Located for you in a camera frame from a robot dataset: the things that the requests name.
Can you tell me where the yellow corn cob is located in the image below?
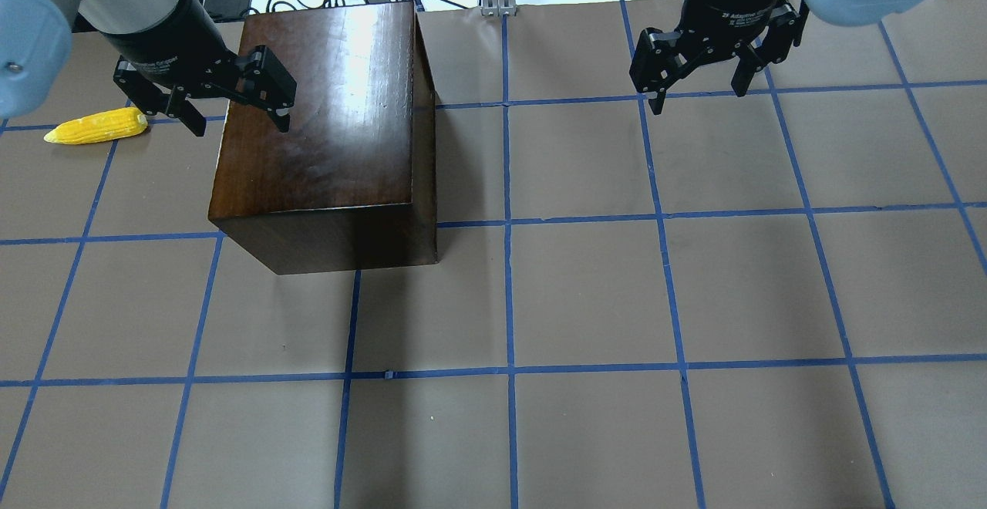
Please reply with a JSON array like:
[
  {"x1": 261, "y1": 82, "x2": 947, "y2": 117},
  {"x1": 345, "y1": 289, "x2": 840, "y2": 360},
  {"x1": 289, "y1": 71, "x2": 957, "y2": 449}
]
[{"x1": 43, "y1": 107, "x2": 149, "y2": 146}]

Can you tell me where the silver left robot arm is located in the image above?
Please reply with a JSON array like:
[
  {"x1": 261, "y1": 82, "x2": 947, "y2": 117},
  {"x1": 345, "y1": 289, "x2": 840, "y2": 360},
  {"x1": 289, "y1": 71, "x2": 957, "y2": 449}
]
[{"x1": 1, "y1": 0, "x2": 297, "y2": 136}]

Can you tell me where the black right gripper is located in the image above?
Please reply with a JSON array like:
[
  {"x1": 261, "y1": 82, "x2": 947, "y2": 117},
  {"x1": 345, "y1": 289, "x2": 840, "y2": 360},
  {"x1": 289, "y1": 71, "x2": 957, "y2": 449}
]
[{"x1": 628, "y1": 0, "x2": 810, "y2": 116}]

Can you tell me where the dark wooden cabinet box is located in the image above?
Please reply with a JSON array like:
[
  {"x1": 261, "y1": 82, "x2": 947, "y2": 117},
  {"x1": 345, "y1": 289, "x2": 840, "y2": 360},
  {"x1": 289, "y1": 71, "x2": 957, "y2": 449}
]
[{"x1": 208, "y1": 1, "x2": 438, "y2": 275}]

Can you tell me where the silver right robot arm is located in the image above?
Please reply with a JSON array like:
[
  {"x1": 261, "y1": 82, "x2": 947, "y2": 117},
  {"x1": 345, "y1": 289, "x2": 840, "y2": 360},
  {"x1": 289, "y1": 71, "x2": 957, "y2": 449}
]
[{"x1": 628, "y1": 0, "x2": 924, "y2": 115}]

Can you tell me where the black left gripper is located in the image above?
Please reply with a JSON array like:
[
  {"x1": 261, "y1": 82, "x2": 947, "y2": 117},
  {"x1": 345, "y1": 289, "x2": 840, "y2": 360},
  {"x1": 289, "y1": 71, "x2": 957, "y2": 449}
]
[{"x1": 113, "y1": 0, "x2": 297, "y2": 137}]

